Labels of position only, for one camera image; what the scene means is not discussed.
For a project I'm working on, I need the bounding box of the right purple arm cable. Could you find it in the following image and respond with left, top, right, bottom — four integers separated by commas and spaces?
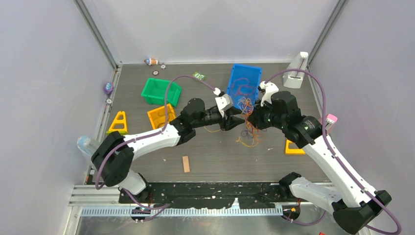
264, 68, 402, 235

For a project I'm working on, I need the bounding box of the purple round toy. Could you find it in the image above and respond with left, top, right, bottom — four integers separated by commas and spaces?
103, 82, 114, 94

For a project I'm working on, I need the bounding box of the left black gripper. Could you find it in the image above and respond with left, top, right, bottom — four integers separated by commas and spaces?
193, 107, 245, 131

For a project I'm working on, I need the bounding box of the coloured cable bundle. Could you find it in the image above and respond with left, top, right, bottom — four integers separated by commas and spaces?
204, 97, 263, 148

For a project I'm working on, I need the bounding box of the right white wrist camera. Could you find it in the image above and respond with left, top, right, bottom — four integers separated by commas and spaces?
258, 81, 279, 107

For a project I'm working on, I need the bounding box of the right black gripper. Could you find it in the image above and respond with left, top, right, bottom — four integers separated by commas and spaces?
248, 98, 286, 130

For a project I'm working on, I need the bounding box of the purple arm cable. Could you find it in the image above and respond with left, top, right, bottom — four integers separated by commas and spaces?
94, 74, 218, 223
264, 68, 402, 235

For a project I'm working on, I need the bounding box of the yellow triangle block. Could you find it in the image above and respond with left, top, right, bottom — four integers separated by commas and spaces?
284, 139, 305, 155
106, 111, 128, 135

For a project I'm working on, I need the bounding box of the yellow triangle block left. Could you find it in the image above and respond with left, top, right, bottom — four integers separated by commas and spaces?
106, 111, 128, 135

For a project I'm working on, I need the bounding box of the pink metronome box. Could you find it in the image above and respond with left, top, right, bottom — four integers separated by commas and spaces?
319, 114, 338, 135

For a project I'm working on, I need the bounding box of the green plastic bin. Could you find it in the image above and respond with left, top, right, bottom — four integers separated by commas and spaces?
141, 78, 182, 107

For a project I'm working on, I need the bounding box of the red cable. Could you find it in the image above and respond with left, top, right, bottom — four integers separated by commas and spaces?
230, 77, 257, 104

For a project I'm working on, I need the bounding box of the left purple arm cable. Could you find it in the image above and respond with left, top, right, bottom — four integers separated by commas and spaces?
94, 74, 218, 223

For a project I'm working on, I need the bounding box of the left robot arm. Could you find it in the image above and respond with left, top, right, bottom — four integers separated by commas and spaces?
91, 97, 245, 203

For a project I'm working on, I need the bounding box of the small toy figure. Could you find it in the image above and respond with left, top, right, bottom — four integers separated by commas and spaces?
143, 58, 159, 66

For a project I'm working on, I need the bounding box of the green number tile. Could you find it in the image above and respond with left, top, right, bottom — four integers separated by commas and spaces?
192, 72, 206, 81

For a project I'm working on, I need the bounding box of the white metronome box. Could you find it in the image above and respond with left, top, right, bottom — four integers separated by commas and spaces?
283, 51, 309, 89

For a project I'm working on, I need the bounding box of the orange plastic bin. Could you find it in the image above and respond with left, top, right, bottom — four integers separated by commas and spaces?
147, 103, 176, 129

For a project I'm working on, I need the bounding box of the clear plastic bottle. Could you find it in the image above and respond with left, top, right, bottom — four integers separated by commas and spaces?
77, 136, 100, 162

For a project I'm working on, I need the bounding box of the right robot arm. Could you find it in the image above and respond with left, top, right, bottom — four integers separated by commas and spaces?
248, 91, 392, 235

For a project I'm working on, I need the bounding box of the blue plastic bin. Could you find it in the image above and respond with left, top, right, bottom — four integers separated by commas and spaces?
227, 64, 262, 109

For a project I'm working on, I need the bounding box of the yellow triangle block right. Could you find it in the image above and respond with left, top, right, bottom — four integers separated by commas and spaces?
284, 139, 305, 155

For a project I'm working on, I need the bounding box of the small wooden block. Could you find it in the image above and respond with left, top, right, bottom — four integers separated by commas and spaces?
182, 156, 190, 173

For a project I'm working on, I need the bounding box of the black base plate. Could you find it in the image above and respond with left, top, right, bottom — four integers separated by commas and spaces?
119, 182, 305, 209

